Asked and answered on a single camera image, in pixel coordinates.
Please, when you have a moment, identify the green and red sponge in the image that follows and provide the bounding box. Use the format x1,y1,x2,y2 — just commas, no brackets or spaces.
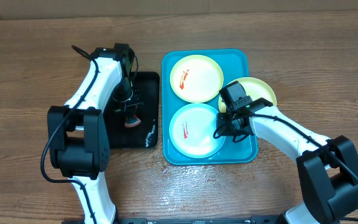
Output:
124,115,141,128

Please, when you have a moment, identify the yellow plate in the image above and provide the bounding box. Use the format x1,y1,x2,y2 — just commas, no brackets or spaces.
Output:
170,55,224,103
218,77,278,113

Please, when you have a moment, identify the light blue plate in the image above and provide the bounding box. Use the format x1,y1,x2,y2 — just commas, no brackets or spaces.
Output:
169,103,226,159

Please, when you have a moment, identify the yellow plate top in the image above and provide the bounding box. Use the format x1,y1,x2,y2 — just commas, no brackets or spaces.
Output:
170,55,224,103

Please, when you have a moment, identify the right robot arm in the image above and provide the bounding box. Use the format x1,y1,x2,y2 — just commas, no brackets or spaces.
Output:
213,81,358,223

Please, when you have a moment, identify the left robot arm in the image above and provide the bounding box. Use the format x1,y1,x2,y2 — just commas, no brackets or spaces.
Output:
40,43,142,223

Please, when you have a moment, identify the black rectangular tray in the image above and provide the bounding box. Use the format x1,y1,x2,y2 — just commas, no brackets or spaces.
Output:
103,72,160,149

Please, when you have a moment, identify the teal plastic tray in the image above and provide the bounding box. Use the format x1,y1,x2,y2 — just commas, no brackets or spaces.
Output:
162,49,259,166

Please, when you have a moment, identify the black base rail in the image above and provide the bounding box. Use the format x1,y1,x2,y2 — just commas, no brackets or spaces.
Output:
114,215,279,224

